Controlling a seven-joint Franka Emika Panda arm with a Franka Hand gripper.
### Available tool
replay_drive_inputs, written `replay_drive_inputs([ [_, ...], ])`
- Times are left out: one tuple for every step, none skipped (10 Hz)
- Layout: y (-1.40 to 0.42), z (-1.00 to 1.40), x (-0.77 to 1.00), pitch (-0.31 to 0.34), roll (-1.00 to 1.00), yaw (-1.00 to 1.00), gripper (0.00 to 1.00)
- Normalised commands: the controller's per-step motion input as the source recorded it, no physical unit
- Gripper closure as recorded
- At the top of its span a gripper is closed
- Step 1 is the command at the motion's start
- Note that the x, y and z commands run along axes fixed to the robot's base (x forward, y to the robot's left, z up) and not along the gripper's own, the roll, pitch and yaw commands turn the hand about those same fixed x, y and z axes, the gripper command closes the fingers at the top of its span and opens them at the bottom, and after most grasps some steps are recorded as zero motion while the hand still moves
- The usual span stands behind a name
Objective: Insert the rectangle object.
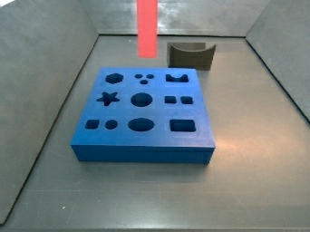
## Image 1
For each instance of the red rectangular peg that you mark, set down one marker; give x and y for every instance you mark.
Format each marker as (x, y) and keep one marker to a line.
(148, 28)

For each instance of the blue shape-sorting block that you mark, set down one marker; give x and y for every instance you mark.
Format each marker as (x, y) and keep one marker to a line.
(145, 116)

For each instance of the dark grey curved cradle block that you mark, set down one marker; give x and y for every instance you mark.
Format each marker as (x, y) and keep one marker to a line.
(190, 55)

